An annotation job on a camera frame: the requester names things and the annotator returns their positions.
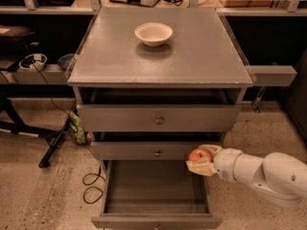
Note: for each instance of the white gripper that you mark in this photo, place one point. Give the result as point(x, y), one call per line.
point(224, 164)

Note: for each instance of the red apple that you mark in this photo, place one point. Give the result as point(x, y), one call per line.
point(200, 155)

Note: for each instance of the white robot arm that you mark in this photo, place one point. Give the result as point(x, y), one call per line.
point(277, 177)

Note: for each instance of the grey bottom drawer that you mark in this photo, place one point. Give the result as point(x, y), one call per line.
point(154, 195)

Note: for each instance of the grey drawer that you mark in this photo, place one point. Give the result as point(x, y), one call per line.
point(158, 111)
point(154, 195)
point(151, 145)

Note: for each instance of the grey drawer cabinet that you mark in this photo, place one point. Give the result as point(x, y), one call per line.
point(200, 55)

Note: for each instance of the grey middle drawer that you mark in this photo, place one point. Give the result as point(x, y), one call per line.
point(151, 145)

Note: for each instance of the grey top drawer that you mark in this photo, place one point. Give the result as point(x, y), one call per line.
point(158, 111)

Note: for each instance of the white paper bowl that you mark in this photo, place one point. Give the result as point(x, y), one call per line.
point(153, 34)

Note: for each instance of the green snack bag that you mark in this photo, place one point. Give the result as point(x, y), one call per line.
point(76, 128)

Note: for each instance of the black stand leg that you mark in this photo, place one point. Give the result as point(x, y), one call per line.
point(18, 126)

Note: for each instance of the dark bowl on shelf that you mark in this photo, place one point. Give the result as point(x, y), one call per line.
point(65, 61)

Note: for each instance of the white patterned bowl on shelf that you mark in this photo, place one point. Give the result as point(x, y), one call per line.
point(33, 62)

